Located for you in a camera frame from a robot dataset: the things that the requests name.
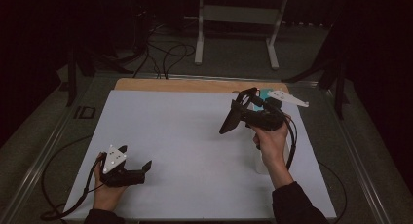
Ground grey metal stand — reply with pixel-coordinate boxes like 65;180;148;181
184;0;290;71

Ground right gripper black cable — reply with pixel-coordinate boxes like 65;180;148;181
276;106;349;224

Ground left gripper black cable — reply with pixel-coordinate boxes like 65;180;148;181
38;134;107;223

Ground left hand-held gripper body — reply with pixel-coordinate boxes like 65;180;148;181
98;144;148;188

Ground metal floor rail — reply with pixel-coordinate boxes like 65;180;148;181
0;77;95;224
323;87;393;224

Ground black floor cables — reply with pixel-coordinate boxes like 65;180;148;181
131;20;197;81

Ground black tripod stand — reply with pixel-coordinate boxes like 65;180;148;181
282;22;351;121
65;38;134;108

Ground iridescent teal phone case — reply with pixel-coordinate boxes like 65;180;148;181
253;88;274;113

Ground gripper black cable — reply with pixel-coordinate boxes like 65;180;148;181
38;134;107;223
276;106;349;224

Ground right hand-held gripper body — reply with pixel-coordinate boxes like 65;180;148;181
244;89;310;132

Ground person's left hand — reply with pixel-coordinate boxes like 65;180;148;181
92;152;131;212

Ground person's right hand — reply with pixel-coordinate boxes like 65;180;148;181
251;119;290;174

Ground white rectangular tray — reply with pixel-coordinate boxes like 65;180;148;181
251;126;292;176

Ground black phone case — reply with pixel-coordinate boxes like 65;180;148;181
218;86;261;136

